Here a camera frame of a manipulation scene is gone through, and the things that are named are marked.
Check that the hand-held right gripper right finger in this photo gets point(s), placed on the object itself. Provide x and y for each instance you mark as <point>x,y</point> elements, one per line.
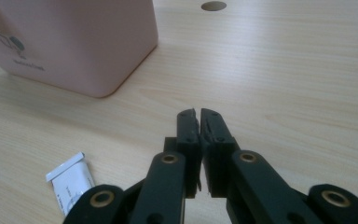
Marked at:
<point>216,140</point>

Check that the pink plastic storage box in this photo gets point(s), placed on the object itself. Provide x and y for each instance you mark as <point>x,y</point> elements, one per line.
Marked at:
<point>74,40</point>

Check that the white ointment tube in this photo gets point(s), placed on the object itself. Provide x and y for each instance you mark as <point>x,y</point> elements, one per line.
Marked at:
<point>71,183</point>

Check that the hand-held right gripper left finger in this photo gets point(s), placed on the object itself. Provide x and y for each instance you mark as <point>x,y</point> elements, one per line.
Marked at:
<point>189,130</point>

